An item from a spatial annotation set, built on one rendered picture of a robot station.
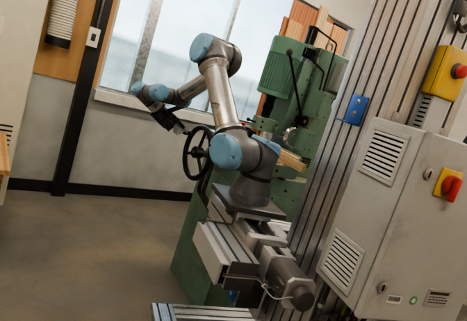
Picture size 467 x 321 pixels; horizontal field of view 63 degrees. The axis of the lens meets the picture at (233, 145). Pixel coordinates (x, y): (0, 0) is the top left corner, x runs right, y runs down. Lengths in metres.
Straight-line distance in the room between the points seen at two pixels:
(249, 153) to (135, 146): 2.11
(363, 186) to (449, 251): 0.26
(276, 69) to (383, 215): 1.21
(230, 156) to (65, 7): 1.83
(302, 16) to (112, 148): 2.15
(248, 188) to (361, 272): 0.50
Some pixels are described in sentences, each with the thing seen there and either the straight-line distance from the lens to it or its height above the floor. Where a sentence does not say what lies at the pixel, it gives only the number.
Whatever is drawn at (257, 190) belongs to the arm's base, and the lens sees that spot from 1.34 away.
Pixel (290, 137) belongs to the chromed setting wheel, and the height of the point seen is 1.01.
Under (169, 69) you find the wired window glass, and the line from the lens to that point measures 3.31.
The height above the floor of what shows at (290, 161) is 0.92.
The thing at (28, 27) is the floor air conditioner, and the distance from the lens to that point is 2.63.
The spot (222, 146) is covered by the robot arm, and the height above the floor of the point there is 1.00.
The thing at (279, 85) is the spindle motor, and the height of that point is 1.26.
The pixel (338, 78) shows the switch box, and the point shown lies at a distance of 2.17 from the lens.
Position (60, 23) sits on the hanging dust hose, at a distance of 2.76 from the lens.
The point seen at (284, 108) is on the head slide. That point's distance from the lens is 2.12.
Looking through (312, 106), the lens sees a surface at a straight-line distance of 2.10.
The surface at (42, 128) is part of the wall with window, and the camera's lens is 3.05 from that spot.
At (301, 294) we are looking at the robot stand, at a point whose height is 0.75.
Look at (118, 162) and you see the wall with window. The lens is 3.27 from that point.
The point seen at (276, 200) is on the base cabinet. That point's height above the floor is 0.68.
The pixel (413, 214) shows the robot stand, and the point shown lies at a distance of 0.98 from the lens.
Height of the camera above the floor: 1.20
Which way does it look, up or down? 9 degrees down
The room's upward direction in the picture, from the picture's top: 18 degrees clockwise
